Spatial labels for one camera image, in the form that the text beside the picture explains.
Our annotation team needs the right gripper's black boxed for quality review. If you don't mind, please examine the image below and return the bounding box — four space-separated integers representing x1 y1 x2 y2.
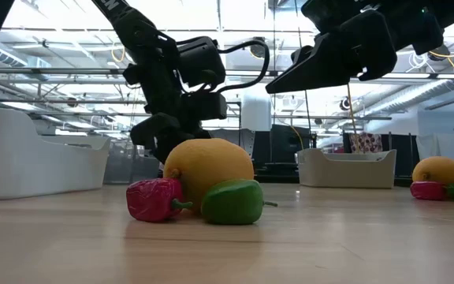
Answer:
265 0 448 95

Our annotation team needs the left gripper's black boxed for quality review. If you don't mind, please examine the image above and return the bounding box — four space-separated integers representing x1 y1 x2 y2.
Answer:
122 36 227 165

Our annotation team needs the yellow toy lemon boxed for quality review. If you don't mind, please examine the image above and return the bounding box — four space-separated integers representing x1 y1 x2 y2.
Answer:
162 137 255 216
411 155 454 186

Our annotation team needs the red toy bell pepper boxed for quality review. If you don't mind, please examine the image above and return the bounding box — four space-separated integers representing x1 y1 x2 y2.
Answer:
125 177 194 223
409 180 448 201

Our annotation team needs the floral patterned cloth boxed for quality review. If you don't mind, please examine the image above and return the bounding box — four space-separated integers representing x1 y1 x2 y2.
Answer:
348 133 384 155

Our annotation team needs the black office furniture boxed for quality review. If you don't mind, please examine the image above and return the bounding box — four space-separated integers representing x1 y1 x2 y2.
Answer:
250 125 317 185

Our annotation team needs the light grey plastic basket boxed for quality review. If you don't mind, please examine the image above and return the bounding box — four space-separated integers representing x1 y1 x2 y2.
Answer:
296 148 397 189

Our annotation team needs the dark partition panel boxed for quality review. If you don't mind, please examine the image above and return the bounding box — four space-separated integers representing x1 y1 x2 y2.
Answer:
384 133 418 187

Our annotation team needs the white hanging sheet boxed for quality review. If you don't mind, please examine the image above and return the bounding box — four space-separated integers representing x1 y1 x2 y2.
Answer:
415 133 454 165

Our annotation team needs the white plastic basket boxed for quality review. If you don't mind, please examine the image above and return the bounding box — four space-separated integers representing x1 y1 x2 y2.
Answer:
0 106 112 201

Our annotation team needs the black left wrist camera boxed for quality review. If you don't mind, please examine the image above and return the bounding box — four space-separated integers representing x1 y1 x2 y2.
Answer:
179 92 229 121

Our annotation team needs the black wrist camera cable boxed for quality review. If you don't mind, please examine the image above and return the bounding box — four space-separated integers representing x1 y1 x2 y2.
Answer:
210 38 271 95

